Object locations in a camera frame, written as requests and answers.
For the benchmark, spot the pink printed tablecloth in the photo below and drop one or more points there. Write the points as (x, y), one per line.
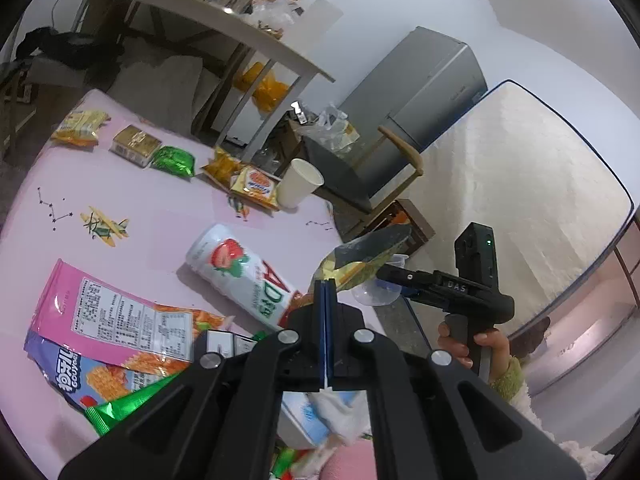
(150, 220)

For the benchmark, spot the white plastic bag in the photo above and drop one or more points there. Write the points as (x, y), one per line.
(330, 122)

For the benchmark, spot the grey desk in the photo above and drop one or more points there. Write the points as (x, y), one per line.
(200, 20)

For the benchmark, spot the white tissue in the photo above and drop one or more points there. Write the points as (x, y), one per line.
(342, 412)

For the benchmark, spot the clear plastic bag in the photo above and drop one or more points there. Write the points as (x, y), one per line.
(272, 15)

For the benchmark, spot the strawberry print drink bottle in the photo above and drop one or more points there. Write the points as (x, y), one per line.
(225, 260)

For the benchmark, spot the gold snack packet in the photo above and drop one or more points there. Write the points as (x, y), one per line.
(135, 145)

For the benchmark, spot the small yellow snack packet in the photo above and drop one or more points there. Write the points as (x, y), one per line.
(80, 127)

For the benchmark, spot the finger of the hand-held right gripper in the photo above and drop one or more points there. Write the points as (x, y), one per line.
(405, 276)
(430, 300)

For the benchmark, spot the white paper cup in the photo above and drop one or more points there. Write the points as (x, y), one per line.
(299, 185)

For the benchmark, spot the black bag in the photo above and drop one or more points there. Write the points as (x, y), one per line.
(65, 47)

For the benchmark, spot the person's right hand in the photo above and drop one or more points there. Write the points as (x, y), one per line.
(457, 347)

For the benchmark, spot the pink snack bag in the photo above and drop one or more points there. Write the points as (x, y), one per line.
(100, 305)

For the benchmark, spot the wooden chair black seat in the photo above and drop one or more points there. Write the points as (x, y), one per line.
(340, 170)

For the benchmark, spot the white blue carton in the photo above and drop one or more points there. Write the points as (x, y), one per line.
(297, 417)

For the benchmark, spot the orange yellow snack packet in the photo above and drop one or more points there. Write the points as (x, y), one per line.
(220, 166)

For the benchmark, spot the dark wooden stool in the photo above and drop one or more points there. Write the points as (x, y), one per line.
(415, 220)

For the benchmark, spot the white cloth bundle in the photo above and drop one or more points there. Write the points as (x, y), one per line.
(160, 85)

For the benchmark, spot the green potato chip bag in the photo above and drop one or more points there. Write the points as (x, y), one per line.
(125, 405)

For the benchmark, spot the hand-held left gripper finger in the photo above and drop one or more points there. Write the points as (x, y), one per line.
(321, 320)
(332, 320)

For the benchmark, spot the small green snack packet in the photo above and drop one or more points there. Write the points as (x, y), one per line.
(172, 161)

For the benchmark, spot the grey refrigerator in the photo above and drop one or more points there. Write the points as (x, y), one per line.
(415, 100)

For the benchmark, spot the yellow snack wrapper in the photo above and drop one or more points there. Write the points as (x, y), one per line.
(360, 255)

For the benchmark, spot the person's right forearm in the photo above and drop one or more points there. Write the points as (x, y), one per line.
(507, 377)

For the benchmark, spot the clear plastic cup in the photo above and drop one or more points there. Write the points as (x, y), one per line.
(375, 296)

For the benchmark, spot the orange plastic bag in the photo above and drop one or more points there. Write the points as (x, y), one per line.
(265, 85)

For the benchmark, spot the yellow cracker packet red label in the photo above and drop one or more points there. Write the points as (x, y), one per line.
(255, 187)

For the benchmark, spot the purple blue snack bag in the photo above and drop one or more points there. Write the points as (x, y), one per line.
(65, 370)

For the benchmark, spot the white mattress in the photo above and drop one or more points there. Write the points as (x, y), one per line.
(525, 185)

